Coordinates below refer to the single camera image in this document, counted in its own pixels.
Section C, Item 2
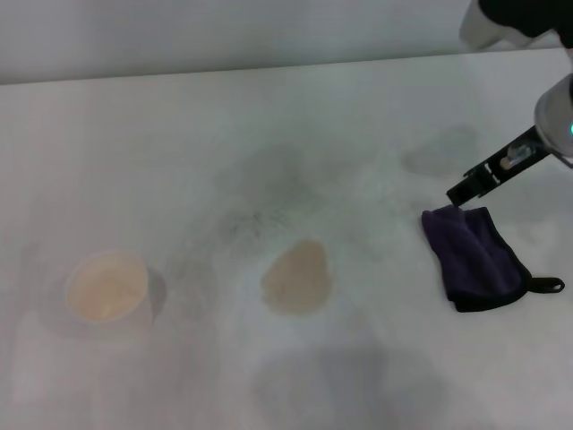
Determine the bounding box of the white paper cup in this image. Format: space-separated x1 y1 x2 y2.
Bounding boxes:
64 249 157 331

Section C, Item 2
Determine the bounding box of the brown water stain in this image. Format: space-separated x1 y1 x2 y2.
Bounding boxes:
261 239 335 317

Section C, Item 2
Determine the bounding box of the purple rag with black trim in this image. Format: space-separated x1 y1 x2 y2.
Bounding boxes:
420 203 566 314

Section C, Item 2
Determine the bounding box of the black white wrist camera housing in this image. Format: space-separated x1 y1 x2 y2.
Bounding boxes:
459 0 573 50

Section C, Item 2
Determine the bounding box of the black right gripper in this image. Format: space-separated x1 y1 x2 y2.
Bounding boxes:
446 126 551 209

